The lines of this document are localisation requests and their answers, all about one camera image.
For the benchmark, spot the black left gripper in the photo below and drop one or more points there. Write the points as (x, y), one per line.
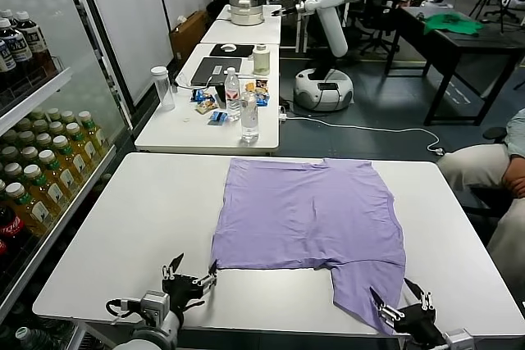
(182, 292)

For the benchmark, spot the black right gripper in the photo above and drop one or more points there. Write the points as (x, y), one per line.
(418, 323)

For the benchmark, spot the purple t-shirt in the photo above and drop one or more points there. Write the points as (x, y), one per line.
(307, 219)

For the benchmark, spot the bystander bare forearm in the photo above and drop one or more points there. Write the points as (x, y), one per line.
(514, 178)

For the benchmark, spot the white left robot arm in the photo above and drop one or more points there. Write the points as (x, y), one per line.
(160, 335)

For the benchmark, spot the white fridge shelf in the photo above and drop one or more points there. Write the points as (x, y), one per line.
(33, 96)
(100, 169)

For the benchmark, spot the white side table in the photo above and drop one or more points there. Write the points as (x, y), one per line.
(172, 133)
(246, 32)

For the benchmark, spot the seated person beige trousers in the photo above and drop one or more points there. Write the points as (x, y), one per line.
(471, 165)

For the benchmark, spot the blue snack packet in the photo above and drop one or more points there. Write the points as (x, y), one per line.
(217, 117)
(199, 94)
(263, 99)

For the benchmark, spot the clear unlabelled plastic bottle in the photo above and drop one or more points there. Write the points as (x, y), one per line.
(249, 120)

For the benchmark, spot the yellow tea bottle green label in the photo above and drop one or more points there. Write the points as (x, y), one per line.
(52, 112)
(9, 153)
(56, 127)
(24, 124)
(67, 116)
(13, 170)
(66, 157)
(42, 140)
(8, 137)
(39, 125)
(89, 130)
(40, 188)
(28, 154)
(36, 112)
(26, 210)
(53, 174)
(25, 137)
(78, 143)

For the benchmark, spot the yellow snack packet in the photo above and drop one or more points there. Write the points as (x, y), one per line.
(206, 105)

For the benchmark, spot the green cap bottle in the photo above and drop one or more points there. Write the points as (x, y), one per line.
(24, 335)

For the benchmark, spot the small black box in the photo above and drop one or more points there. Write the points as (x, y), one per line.
(220, 98)

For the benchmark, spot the cola bottle red label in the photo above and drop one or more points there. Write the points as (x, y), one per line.
(3, 249)
(10, 227)

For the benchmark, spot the red label water bottle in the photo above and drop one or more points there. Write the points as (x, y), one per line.
(232, 96)

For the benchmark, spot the tall clear tumbler white lid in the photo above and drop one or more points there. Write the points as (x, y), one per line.
(163, 89)

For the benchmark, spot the white power strip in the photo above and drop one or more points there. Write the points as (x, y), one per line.
(282, 112)

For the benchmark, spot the black chair armrest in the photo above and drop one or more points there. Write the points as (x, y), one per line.
(494, 133)

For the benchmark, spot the orange snack packet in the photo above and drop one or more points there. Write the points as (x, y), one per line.
(249, 87)

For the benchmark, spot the colourful snack packet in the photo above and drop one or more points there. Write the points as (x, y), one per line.
(261, 85)

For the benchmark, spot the dark grey laptop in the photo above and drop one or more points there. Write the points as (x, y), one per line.
(215, 71)

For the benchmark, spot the beige jar with lid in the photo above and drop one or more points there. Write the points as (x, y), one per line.
(261, 61)

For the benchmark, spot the black mouse pad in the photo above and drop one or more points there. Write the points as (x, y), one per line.
(242, 50)

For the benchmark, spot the brown cardboard box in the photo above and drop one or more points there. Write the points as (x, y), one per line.
(188, 34)

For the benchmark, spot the silver steamer pot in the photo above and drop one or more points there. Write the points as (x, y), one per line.
(246, 7)

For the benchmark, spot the black table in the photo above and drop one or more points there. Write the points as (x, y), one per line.
(492, 44)

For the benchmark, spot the dark tea bottle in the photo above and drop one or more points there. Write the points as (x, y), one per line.
(6, 12)
(35, 42)
(5, 61)
(16, 51)

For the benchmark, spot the green cloth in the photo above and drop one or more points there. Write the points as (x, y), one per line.
(449, 24)

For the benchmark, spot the white humanoid robot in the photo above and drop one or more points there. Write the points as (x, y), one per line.
(332, 26)

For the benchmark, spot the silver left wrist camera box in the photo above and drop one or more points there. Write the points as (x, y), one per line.
(153, 307)

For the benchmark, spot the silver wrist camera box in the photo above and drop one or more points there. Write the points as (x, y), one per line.
(153, 307)
(459, 339)

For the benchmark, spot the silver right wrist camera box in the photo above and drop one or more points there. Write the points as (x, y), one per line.
(459, 339)

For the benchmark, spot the fridge door frame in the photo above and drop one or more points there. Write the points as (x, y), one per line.
(98, 38)

